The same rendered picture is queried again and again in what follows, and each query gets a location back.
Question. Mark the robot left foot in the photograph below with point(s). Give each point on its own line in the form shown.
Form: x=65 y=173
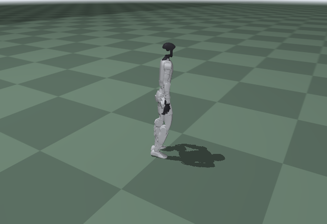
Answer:
x=154 y=147

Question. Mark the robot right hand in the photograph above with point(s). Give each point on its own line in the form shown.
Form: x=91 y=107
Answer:
x=166 y=108

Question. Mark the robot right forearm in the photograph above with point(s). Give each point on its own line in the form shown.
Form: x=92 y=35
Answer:
x=167 y=92

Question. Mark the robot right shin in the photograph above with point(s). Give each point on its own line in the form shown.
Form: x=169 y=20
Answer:
x=161 y=138

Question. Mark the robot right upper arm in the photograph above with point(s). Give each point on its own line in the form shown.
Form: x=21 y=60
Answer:
x=167 y=69

